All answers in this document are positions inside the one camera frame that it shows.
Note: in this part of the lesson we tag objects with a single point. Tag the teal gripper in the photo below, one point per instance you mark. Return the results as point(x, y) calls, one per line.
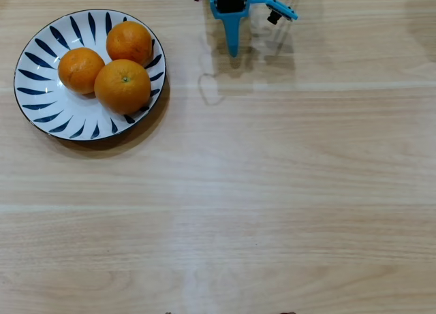
point(227, 4)

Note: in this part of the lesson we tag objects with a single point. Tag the orange with dark scratch marks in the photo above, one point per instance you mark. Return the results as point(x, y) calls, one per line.
point(129, 41)

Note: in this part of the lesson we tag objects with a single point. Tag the large orange with green stem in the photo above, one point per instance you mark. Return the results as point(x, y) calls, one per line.
point(122, 89)

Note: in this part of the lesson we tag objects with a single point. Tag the small plain orange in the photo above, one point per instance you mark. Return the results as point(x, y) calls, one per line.
point(80, 70)

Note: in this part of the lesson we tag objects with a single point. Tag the white plate with blue strokes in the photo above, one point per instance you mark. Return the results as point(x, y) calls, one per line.
point(44, 99)

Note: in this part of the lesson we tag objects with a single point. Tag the teal wrist camera box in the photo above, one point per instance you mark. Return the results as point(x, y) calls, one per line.
point(282, 11)

